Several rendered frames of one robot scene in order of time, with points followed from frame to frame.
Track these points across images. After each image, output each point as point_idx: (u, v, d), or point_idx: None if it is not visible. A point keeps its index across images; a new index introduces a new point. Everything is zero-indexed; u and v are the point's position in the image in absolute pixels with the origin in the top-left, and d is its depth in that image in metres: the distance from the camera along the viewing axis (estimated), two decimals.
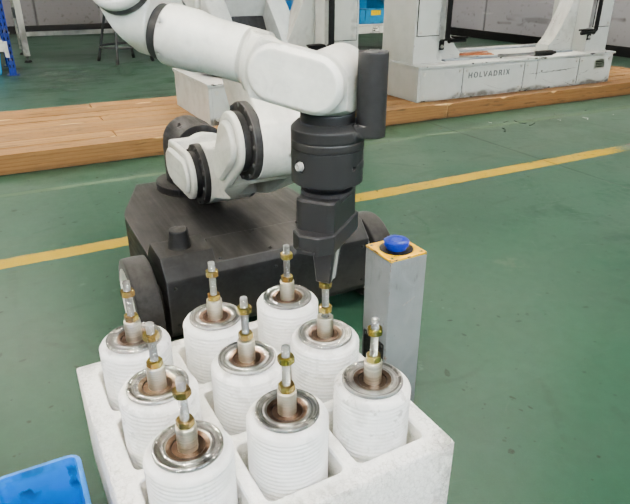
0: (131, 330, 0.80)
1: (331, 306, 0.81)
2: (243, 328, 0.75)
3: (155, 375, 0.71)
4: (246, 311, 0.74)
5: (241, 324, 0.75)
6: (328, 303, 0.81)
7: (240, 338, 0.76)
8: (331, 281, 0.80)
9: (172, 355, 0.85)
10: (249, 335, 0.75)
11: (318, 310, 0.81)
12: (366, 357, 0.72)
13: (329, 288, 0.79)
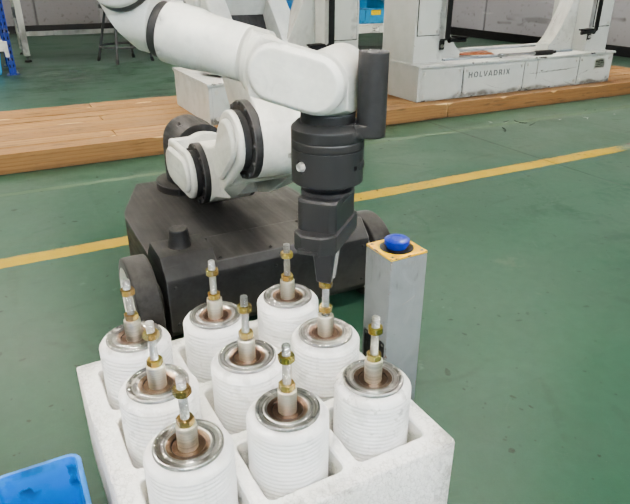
0: (131, 328, 0.80)
1: (321, 308, 0.80)
2: (243, 327, 0.75)
3: (155, 373, 0.70)
4: (246, 309, 0.74)
5: (241, 323, 0.75)
6: (326, 307, 0.80)
7: (240, 337, 0.76)
8: (325, 286, 0.79)
9: (172, 354, 0.84)
10: (249, 334, 0.75)
11: (328, 306, 0.82)
12: (367, 355, 0.72)
13: (319, 285, 0.80)
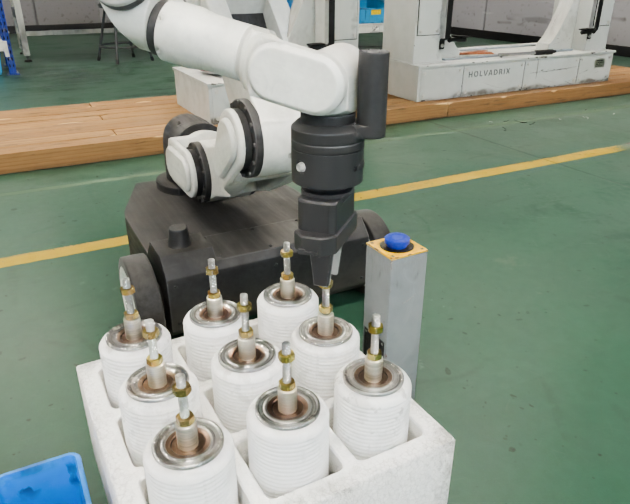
0: (131, 327, 0.80)
1: None
2: (243, 326, 0.75)
3: (155, 372, 0.70)
4: (246, 308, 0.73)
5: (241, 321, 0.75)
6: (322, 303, 0.81)
7: (240, 335, 0.75)
8: None
9: (172, 353, 0.84)
10: (249, 332, 0.75)
11: (328, 312, 0.80)
12: (367, 354, 0.72)
13: (330, 283, 0.80)
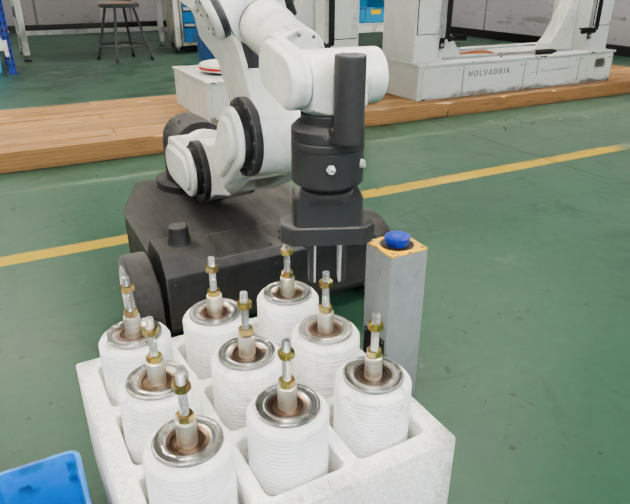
0: (131, 325, 0.80)
1: None
2: (243, 323, 0.75)
3: (155, 370, 0.70)
4: (246, 306, 0.73)
5: (241, 319, 0.75)
6: None
7: (240, 333, 0.75)
8: (322, 280, 0.80)
9: (172, 351, 0.84)
10: (249, 330, 0.75)
11: (326, 312, 0.80)
12: (367, 352, 0.71)
13: (331, 284, 0.80)
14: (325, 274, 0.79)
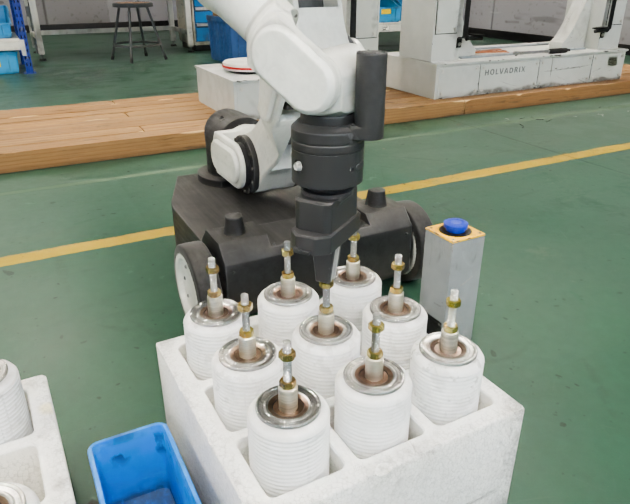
0: (215, 304, 0.85)
1: (392, 288, 0.86)
2: (324, 302, 0.80)
3: (247, 343, 0.75)
4: (329, 285, 0.78)
5: (323, 298, 0.80)
6: (396, 288, 0.86)
7: (321, 311, 0.81)
8: (396, 268, 0.84)
9: None
10: (330, 308, 0.80)
11: (399, 288, 0.87)
12: (444, 327, 0.77)
13: (391, 267, 0.85)
14: (397, 259, 0.84)
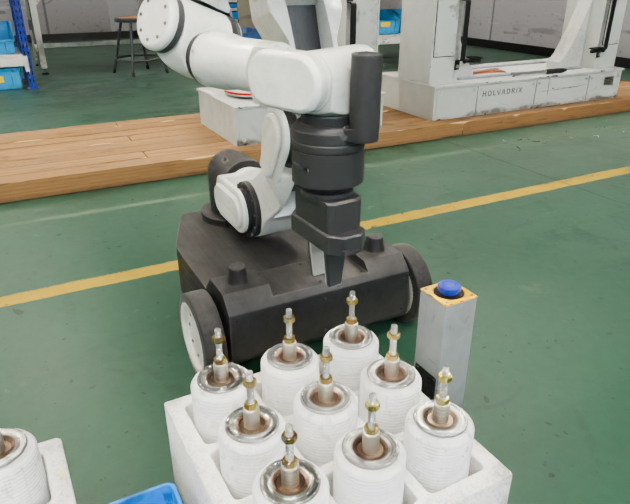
0: (220, 371, 0.90)
1: (388, 355, 0.91)
2: (324, 370, 0.86)
3: (252, 416, 0.80)
4: (319, 354, 0.85)
5: (326, 367, 0.86)
6: (392, 355, 0.90)
7: None
8: (392, 337, 0.89)
9: None
10: (319, 377, 0.86)
11: (395, 354, 0.92)
12: (436, 399, 0.82)
13: (387, 336, 0.90)
14: (393, 329, 0.89)
